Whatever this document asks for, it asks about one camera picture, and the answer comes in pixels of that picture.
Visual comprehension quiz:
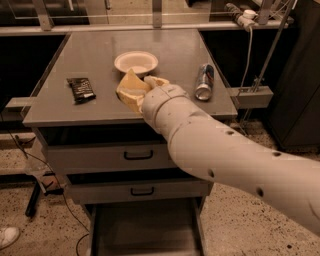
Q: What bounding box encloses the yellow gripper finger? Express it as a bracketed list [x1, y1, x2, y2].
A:
[117, 89, 145, 114]
[144, 76, 169, 88]

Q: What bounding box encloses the yellow sponge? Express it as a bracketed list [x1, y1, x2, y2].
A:
[116, 69, 151, 95]

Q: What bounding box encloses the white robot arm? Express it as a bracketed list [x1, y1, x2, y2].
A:
[116, 73, 320, 235]

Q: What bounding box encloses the grey top drawer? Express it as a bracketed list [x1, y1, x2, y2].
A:
[45, 141, 180, 175]

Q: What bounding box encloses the grey drawer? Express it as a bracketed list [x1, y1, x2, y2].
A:
[45, 141, 180, 175]
[88, 198, 207, 256]
[67, 178, 212, 205]

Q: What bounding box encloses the grey middle drawer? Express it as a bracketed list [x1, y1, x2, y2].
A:
[67, 178, 212, 205]

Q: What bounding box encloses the grey drawer cabinet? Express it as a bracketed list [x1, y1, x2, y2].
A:
[21, 28, 238, 256]

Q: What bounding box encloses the grey bottom drawer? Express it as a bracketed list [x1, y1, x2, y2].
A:
[88, 198, 207, 256]

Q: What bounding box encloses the white paper bowl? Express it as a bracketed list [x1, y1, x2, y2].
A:
[114, 51, 158, 77]

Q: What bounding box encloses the black snack packet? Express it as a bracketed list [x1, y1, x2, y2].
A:
[67, 78, 96, 104]

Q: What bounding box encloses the silver blue drink can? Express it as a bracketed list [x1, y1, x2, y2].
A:
[194, 64, 214, 101]

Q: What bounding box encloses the white power strip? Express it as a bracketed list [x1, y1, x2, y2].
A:
[224, 3, 257, 32]

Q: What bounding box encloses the metal rod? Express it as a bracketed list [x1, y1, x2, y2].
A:
[240, 0, 296, 127]

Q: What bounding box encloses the black clamp tool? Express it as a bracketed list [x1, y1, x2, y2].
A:
[25, 173, 64, 218]

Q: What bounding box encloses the dark cabinet at right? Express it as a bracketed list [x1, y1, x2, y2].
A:
[265, 0, 320, 149]

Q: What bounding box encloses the white shoe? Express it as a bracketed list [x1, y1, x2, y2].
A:
[0, 227, 20, 250]

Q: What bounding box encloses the black top drawer handle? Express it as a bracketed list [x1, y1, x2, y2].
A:
[123, 150, 154, 161]

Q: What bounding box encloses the black drawer handle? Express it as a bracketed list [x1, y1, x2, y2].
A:
[130, 187, 155, 197]
[123, 150, 154, 161]

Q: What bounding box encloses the grey back rail shelf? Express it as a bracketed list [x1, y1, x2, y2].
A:
[0, 18, 296, 37]

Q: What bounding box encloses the black middle drawer handle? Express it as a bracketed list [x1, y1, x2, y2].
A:
[130, 187, 155, 197]

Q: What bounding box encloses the grey metal bracket block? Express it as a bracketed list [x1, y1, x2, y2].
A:
[227, 86, 273, 109]

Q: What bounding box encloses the white cable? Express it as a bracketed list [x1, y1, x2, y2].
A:
[229, 24, 260, 148]

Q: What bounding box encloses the black floor cable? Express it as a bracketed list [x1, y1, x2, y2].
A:
[0, 113, 91, 256]

